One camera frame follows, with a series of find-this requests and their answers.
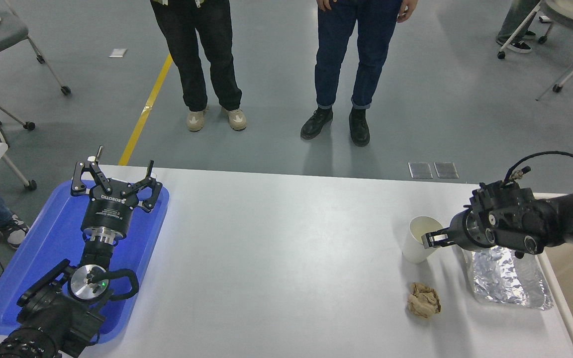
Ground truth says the wheeled chair frame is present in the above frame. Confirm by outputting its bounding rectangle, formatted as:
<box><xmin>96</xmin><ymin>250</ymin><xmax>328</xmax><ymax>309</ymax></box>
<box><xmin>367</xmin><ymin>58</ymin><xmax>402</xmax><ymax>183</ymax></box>
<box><xmin>0</xmin><ymin>70</ymin><xmax>36</xmax><ymax>132</ymax></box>

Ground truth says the metal floor plate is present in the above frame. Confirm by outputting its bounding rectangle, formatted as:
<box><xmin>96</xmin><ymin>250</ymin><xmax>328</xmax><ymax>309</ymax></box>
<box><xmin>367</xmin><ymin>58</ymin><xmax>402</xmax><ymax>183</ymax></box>
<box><xmin>434</xmin><ymin>162</ymin><xmax>459</xmax><ymax>179</ymax></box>
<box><xmin>408</xmin><ymin>162</ymin><xmax>433</xmax><ymax>179</ymax></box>

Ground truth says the grey wheeled chair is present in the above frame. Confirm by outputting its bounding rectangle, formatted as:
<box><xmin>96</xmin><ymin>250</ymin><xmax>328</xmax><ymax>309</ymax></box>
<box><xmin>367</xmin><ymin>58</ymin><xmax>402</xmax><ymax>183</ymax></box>
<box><xmin>0</xmin><ymin>0</ymin><xmax>72</xmax><ymax>96</ymax></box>

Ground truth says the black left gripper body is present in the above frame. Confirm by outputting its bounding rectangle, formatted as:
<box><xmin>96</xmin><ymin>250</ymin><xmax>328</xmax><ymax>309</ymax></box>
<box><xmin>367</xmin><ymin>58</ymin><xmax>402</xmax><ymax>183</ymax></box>
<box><xmin>81</xmin><ymin>186</ymin><xmax>141</xmax><ymax>236</ymax></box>

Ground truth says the person's left hand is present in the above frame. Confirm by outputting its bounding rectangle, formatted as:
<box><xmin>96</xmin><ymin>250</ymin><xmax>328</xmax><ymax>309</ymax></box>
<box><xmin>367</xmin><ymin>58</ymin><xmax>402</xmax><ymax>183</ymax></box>
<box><xmin>397</xmin><ymin>0</ymin><xmax>419</xmax><ymax>23</ymax></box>

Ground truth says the silver foil tray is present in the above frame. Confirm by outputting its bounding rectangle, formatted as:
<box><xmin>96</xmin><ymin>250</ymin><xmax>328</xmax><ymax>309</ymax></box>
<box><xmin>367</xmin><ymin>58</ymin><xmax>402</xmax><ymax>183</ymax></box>
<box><xmin>463</xmin><ymin>246</ymin><xmax>555</xmax><ymax>311</ymax></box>

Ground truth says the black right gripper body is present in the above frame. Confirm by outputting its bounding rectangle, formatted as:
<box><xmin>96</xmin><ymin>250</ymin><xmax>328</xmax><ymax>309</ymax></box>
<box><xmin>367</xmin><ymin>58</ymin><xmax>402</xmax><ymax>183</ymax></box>
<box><xmin>448</xmin><ymin>209</ymin><xmax>481</xmax><ymax>251</ymax></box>

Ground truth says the blue plastic tray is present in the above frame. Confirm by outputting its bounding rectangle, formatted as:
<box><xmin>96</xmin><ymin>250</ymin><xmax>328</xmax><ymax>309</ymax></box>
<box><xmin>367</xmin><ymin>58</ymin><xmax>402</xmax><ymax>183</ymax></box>
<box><xmin>0</xmin><ymin>179</ymin><xmax>170</xmax><ymax>345</ymax></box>

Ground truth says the white paper cup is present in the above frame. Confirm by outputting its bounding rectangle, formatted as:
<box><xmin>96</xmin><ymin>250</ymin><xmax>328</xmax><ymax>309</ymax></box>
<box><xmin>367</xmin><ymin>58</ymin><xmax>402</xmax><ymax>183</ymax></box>
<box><xmin>402</xmin><ymin>216</ymin><xmax>445</xmax><ymax>264</ymax></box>

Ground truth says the crumpled tan paper ball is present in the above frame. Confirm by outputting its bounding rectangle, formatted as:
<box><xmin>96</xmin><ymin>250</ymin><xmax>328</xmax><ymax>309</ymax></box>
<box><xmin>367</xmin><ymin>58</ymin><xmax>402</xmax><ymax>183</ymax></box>
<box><xmin>406</xmin><ymin>282</ymin><xmax>441</xmax><ymax>319</ymax></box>

